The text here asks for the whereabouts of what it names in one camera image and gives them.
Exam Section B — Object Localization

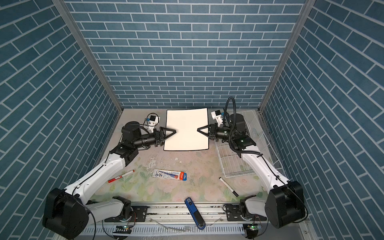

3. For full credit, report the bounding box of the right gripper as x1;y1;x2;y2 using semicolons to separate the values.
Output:
198;123;237;142

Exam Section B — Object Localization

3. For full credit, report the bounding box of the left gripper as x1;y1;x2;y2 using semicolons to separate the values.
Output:
132;128;175;150

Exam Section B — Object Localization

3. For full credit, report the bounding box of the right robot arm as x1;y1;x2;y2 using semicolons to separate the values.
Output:
197;107;309;229

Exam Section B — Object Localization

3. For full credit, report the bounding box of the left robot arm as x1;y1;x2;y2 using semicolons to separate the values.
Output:
42;121;176;240

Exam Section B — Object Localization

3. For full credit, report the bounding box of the blue white pen box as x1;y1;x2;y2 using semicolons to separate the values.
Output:
152;169;187;181

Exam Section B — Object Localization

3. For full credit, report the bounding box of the red marker pen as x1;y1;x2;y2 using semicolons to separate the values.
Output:
108;170;135;183

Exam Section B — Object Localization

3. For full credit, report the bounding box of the black white marker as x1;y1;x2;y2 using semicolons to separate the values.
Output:
219;177;239;197

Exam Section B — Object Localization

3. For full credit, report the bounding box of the blue black stapler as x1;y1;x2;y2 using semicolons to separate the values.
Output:
185;197;206;230

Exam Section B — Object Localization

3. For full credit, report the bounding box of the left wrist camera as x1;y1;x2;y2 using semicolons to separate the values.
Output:
144;113;160;133

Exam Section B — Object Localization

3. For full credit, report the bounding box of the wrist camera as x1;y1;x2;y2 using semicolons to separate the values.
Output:
144;113;160;133
211;110;224;126

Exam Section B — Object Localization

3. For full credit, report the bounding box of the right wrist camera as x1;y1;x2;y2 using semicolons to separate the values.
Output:
211;110;224;126

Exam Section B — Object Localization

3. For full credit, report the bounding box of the white wire dish rack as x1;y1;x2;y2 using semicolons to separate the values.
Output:
214;109;283;178

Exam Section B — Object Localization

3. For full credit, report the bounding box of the aluminium mounting rail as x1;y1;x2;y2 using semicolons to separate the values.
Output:
56;201;313;233

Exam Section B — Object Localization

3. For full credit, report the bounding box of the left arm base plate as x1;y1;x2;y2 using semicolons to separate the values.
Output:
119;206;148;222

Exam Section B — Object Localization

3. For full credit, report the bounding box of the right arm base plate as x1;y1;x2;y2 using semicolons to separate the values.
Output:
222;204;267;222

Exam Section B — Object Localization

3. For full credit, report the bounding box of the white slotted cable duct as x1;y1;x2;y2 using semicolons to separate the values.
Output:
80;224;245;237

